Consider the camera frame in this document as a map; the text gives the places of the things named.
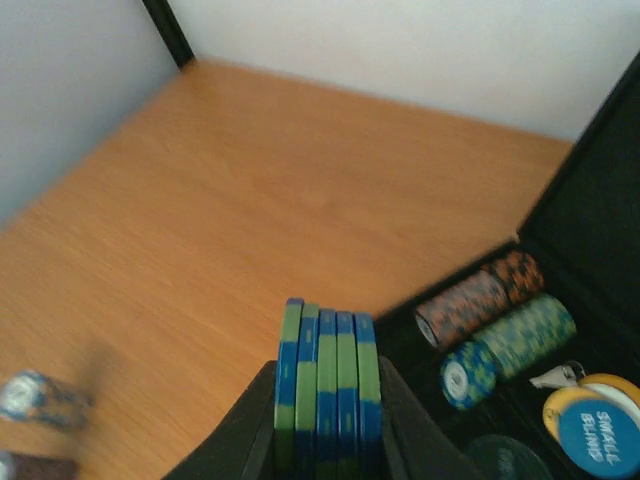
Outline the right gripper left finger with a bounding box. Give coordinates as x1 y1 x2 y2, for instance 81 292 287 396
165 361 276 479

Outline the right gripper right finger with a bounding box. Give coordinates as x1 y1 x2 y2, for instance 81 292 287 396
378 356 483 480

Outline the clear round dealer button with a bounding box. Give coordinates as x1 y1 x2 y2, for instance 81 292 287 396
465 434 553 480

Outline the blue short stack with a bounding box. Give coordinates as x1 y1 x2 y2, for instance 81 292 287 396
440 342 498 410
273 298 382 479

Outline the brown tall chip stack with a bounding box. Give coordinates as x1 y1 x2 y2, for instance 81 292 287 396
414 271 510 351

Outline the green tall chip stack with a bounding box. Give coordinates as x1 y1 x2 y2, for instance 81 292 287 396
473 294 577 380

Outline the blue round blind button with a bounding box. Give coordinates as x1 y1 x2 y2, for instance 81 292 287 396
559 399 639 479

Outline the purple chip stack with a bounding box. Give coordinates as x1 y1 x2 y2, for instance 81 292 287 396
1 450 79 480
1 370 94 431

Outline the brown short stack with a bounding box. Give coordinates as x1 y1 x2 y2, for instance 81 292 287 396
482 250 544 305

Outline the black poker set case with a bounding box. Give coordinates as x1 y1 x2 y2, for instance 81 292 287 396
375 62 639 479

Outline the small metal case key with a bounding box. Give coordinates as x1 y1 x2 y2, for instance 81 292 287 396
529 360 586 389

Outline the left black frame post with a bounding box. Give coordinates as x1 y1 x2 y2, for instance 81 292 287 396
142 0 195 70

